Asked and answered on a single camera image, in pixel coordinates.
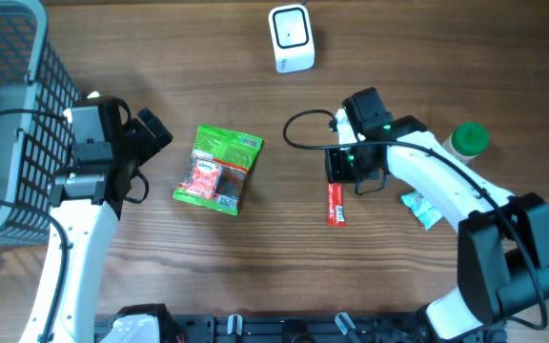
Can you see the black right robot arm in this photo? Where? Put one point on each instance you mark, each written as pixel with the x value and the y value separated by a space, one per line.
pixel 502 238

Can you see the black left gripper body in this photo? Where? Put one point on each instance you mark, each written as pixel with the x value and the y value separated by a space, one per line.
pixel 139 146

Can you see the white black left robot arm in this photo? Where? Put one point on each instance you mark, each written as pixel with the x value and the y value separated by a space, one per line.
pixel 86 202

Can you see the green lid spice jar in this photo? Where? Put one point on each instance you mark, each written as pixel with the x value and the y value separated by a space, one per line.
pixel 467 141

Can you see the red tube packet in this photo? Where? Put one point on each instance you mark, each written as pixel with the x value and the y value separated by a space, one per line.
pixel 336 216

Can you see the grey plastic basket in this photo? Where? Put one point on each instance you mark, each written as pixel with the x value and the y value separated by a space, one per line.
pixel 35 89

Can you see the green snack bag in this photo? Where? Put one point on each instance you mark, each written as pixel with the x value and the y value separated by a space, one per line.
pixel 236 152

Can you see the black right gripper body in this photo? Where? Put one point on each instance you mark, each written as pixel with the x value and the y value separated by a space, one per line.
pixel 347 165

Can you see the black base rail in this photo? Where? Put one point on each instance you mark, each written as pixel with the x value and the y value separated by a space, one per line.
pixel 381 328

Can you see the white red tissue packet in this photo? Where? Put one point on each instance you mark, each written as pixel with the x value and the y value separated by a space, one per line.
pixel 204 178

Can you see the pale green wipes packet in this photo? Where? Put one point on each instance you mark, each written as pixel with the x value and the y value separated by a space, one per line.
pixel 422 209

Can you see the white barcode scanner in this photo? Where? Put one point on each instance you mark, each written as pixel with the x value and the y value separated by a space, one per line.
pixel 292 38

